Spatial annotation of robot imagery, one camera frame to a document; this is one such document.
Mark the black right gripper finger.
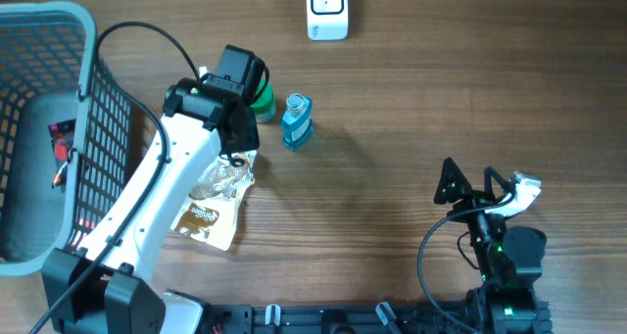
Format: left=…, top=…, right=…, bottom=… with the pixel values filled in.
left=434, top=157, right=473, bottom=205
left=484, top=167, right=512, bottom=197

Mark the green lid jar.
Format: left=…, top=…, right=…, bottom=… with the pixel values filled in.
left=251, top=79, right=276, bottom=123

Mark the dried mushroom snack bag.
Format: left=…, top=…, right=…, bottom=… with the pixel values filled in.
left=170, top=150, right=258, bottom=251

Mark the black red packaged item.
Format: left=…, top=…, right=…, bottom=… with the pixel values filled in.
left=48, top=119, right=76, bottom=189

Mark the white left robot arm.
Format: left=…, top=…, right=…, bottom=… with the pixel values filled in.
left=42, top=45, right=269, bottom=333

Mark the white barcode scanner box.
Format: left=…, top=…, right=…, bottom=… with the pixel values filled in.
left=306, top=0, right=349, bottom=41

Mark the blue mouthwash bottle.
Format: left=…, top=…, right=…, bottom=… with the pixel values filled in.
left=280, top=93, right=314, bottom=150

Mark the grey plastic basket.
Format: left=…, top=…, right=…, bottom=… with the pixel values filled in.
left=1, top=1, right=132, bottom=277

